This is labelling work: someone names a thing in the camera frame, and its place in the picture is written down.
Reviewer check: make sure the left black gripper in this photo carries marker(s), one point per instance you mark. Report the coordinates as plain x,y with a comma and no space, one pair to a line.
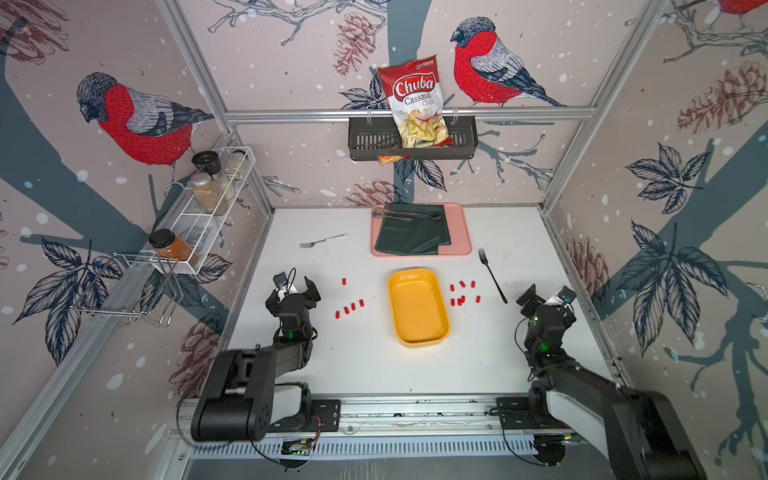
310,296

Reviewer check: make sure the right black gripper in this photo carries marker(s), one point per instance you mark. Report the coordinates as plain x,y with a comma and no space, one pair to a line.
531,306

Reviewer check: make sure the yellow plastic storage box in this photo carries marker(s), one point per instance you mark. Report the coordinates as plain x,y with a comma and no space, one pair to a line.
418,308

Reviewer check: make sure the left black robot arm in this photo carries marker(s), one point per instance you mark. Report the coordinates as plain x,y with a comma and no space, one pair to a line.
242,398

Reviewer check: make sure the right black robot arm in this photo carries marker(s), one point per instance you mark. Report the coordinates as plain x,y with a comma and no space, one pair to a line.
638,432

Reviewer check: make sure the silver metal fork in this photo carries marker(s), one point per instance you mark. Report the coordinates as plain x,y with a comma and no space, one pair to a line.
308,245

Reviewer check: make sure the black plastic fork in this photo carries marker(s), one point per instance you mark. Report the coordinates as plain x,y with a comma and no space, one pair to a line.
484,261

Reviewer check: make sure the pink plastic tray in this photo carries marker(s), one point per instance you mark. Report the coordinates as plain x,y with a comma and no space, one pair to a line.
460,244

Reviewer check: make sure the silver lid spice jar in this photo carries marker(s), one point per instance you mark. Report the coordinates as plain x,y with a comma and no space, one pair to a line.
208,193

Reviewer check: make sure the black tongs on tray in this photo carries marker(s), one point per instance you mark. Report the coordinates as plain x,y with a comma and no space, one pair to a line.
382,213

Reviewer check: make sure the clear pale spice jar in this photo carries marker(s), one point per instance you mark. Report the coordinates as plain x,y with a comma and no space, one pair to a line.
236,165

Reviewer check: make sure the dark green folded cloth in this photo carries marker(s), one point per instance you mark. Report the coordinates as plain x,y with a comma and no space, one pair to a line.
416,237

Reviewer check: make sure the orange spice jar black lid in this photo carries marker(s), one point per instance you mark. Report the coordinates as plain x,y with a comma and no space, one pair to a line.
170,246

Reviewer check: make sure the left circuit board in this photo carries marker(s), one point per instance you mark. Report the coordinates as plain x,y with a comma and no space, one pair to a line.
297,448

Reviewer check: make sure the Chuba cassava chips bag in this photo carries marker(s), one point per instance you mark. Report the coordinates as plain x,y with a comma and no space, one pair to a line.
415,100

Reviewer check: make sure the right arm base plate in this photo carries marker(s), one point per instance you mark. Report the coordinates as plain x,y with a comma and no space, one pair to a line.
520,413

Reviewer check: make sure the white wire spice rack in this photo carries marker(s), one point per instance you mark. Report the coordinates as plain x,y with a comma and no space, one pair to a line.
200,230

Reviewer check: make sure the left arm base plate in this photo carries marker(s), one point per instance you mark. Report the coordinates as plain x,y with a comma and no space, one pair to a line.
315,415

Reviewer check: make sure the chrome wire holder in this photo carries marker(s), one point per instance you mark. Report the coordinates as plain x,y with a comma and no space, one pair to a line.
150,292

